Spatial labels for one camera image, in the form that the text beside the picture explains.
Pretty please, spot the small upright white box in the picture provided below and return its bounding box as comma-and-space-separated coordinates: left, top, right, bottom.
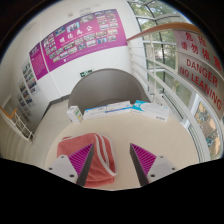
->
66, 105, 84, 124

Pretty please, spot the large magenta photo poster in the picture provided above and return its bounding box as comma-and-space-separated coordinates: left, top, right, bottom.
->
40, 8, 128, 73

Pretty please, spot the flat white box teal corner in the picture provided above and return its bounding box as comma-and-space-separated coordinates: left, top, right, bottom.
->
131, 99, 171, 123

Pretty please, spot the pink towel with white trim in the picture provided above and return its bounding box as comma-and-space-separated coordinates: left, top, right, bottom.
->
55, 132, 119, 188

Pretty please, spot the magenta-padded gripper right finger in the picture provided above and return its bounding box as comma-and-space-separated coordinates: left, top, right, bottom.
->
129, 142, 179, 188

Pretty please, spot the white stair railing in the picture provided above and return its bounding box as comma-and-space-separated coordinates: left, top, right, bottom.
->
0, 105, 35, 143

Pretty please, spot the white railing with wooden handrail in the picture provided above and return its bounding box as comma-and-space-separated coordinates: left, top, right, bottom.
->
125, 22, 224, 162

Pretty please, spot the grey round-backed chair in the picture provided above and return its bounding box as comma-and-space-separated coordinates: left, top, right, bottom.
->
67, 68, 152, 114

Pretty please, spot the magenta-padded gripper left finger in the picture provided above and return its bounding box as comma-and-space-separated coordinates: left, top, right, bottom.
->
44, 142, 96, 188

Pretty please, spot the row of wall photo boards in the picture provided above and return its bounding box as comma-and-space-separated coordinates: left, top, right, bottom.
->
16, 58, 42, 116

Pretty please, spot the red-lettered danger sign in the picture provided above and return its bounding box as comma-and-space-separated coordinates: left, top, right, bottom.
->
173, 29, 224, 120

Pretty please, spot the glass window wall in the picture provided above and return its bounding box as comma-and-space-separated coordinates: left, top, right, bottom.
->
128, 0, 224, 159

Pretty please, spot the green exit sign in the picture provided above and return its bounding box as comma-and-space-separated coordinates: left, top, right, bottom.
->
79, 69, 94, 78

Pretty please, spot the small magenta poster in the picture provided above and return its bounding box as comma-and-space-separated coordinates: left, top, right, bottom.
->
28, 42, 50, 81

